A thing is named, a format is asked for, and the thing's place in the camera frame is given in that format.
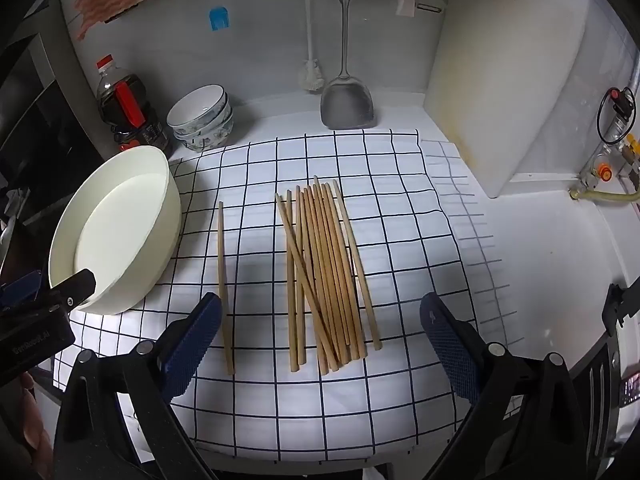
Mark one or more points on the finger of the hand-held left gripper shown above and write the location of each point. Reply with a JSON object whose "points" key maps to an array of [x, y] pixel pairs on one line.
{"points": [[20, 289], [75, 285]]}

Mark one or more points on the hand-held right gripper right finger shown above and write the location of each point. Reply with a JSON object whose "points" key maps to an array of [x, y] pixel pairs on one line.
{"points": [[450, 350]]}

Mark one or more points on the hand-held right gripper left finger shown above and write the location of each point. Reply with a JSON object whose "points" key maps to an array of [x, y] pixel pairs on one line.
{"points": [[195, 345]]}

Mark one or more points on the wooden chopstick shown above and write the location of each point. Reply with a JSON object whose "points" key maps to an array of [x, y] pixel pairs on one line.
{"points": [[223, 280]]}

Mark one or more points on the cream round bowl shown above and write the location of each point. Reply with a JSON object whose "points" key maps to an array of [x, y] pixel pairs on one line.
{"points": [[120, 230]]}

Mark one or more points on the pile of wooden chopsticks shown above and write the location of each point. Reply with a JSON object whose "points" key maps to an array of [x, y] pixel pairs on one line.
{"points": [[320, 260]]}

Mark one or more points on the person's left hand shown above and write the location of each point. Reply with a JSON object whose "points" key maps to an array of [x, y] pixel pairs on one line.
{"points": [[32, 425]]}

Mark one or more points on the white black checkered cloth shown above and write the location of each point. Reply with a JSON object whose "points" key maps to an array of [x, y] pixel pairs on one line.
{"points": [[400, 240]]}

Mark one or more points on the black range hood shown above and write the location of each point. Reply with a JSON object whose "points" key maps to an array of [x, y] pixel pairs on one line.
{"points": [[40, 125]]}

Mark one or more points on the dark sauce bottle red cap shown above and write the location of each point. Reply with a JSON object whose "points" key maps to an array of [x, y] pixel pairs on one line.
{"points": [[112, 110]]}

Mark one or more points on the metal spatula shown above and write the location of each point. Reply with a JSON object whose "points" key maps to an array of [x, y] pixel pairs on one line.
{"points": [[347, 105]]}

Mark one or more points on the white cutting board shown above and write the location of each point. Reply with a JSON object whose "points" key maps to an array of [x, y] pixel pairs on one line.
{"points": [[500, 85]]}

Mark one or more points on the grey gas pipe with valves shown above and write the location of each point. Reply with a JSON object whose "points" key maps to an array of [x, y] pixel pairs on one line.
{"points": [[614, 130]]}

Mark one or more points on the white dish brush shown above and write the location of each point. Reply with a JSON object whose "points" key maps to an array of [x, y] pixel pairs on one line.
{"points": [[312, 75]]}

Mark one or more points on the white peeler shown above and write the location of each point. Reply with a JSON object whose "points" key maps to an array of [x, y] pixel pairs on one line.
{"points": [[432, 2]]}

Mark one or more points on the black metal bracket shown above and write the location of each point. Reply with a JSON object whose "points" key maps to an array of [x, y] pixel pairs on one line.
{"points": [[620, 310]]}

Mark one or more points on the blue wall hook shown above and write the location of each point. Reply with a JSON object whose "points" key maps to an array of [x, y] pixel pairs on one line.
{"points": [[220, 19]]}

